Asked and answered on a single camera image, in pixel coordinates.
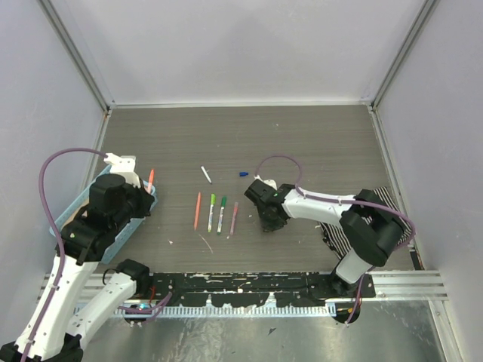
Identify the orange white marker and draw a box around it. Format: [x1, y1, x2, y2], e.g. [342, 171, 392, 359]
[146, 169, 155, 194]

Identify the pink highlighter pen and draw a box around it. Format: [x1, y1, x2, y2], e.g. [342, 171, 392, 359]
[229, 202, 239, 237]

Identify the white marker green end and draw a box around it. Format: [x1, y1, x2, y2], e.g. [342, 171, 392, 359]
[217, 195, 227, 235]

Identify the white marker lime end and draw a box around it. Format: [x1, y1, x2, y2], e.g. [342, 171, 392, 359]
[207, 193, 216, 233]

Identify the orange slim pen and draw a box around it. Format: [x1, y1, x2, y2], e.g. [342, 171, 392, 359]
[193, 192, 202, 231]

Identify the white marker blue end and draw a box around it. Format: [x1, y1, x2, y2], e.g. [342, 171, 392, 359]
[200, 165, 212, 184]

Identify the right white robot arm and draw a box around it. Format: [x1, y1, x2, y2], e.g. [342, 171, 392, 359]
[245, 179, 406, 298]

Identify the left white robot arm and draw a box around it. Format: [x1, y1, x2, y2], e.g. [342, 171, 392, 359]
[1, 171, 155, 361]

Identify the striped black white cloth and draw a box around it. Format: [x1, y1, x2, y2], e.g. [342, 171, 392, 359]
[320, 186, 414, 267]

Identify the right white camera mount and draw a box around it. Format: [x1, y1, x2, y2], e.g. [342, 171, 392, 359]
[254, 175, 278, 189]

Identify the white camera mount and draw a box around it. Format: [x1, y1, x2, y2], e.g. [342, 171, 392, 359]
[254, 175, 278, 189]
[103, 152, 141, 188]

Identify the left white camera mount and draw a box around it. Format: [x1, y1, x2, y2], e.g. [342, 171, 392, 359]
[103, 152, 141, 188]

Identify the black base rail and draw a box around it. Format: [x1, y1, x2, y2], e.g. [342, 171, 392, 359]
[135, 271, 358, 308]

